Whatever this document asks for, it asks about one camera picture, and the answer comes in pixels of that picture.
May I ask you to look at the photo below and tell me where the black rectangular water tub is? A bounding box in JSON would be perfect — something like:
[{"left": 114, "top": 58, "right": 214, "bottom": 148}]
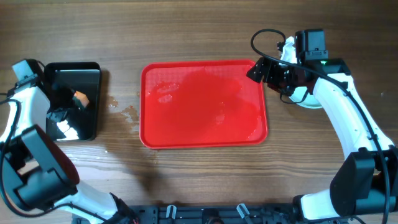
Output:
[{"left": 44, "top": 62, "right": 102, "bottom": 141}]

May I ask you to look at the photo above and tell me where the white plate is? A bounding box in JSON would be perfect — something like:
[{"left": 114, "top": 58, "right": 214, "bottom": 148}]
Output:
[{"left": 289, "top": 86, "right": 322, "bottom": 110}]

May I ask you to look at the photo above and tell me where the green and yellow sponge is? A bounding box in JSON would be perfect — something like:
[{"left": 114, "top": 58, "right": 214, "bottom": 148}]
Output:
[{"left": 73, "top": 91, "right": 90, "bottom": 109}]

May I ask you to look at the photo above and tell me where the red plastic tray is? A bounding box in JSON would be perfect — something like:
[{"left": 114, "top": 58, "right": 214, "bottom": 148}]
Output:
[{"left": 139, "top": 59, "right": 268, "bottom": 149}]

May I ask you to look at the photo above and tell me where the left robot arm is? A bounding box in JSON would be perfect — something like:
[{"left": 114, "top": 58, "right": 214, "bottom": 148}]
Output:
[{"left": 1, "top": 82, "right": 139, "bottom": 223}]

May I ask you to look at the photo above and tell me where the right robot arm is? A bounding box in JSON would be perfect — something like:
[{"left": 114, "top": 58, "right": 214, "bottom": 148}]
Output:
[{"left": 247, "top": 57, "right": 397, "bottom": 223}]

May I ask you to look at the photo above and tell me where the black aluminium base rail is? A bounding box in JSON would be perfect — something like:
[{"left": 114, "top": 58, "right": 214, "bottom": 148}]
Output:
[{"left": 72, "top": 202, "right": 299, "bottom": 224}]

